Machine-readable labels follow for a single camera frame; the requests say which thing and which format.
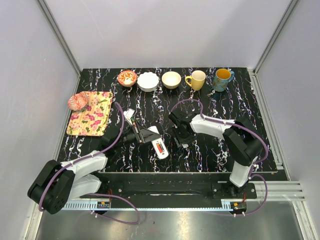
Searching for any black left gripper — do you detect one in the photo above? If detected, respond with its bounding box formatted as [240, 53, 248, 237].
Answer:
[113, 121, 161, 150]

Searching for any red orange battery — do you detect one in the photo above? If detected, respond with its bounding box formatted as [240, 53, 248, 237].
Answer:
[156, 142, 164, 154]

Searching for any white remote control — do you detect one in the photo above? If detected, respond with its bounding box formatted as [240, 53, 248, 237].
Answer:
[151, 136, 169, 160]

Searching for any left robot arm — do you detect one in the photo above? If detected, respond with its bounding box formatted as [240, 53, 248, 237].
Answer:
[27, 121, 161, 215]

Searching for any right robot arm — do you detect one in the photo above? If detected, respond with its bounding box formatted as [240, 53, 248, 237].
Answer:
[169, 109, 268, 198]

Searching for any white scalloped bowl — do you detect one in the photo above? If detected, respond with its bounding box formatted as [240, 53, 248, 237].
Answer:
[137, 72, 160, 93]

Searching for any cream round bowl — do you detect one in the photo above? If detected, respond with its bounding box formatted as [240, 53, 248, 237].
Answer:
[161, 71, 181, 90]

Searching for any floral rectangular tray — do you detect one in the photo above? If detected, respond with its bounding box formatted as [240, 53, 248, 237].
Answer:
[66, 91, 113, 137]

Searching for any yellow mug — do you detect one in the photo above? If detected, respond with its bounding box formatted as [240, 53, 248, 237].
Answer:
[185, 70, 206, 91]

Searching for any red patterned small bowl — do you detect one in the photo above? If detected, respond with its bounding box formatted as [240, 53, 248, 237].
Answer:
[117, 70, 137, 87]

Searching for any blue butterfly mug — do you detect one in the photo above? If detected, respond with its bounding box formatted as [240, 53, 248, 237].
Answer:
[213, 68, 235, 92]

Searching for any pink patterned bowl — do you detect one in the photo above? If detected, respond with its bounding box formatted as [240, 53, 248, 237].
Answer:
[67, 92, 89, 111]

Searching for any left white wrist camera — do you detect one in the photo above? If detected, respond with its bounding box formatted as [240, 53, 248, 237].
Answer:
[123, 108, 135, 126]

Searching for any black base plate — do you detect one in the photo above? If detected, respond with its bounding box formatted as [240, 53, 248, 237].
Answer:
[79, 171, 258, 210]

